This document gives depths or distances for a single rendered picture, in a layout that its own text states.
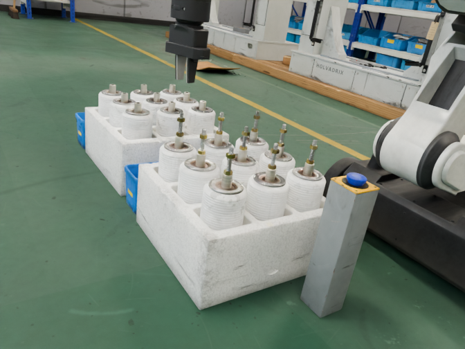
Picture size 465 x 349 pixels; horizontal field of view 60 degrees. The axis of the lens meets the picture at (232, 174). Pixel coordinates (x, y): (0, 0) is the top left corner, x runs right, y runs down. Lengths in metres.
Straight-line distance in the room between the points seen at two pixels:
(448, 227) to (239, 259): 0.53
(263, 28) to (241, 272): 3.53
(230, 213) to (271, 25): 3.54
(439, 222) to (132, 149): 0.87
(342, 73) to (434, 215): 2.33
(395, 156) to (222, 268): 0.48
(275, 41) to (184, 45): 3.41
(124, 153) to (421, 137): 0.82
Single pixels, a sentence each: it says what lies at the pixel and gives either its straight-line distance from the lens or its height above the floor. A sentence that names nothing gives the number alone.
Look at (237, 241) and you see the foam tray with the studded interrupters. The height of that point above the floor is 0.16.
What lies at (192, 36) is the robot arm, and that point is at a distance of 0.94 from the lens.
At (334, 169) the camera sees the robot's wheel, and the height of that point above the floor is 0.17.
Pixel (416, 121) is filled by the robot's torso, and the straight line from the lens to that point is 1.04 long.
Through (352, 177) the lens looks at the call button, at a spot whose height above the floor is 0.33.
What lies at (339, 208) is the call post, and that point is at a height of 0.27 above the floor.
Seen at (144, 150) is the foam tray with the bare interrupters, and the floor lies 0.15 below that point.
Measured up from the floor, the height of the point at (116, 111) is 0.23.
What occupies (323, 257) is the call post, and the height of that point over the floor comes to 0.14.
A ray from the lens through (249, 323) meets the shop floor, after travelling 0.91.
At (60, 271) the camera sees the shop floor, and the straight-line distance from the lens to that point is 1.02.
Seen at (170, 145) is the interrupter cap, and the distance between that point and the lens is 1.05.
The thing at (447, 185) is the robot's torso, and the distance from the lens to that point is 1.06.
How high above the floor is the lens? 0.62
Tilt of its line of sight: 24 degrees down
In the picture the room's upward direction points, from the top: 8 degrees clockwise
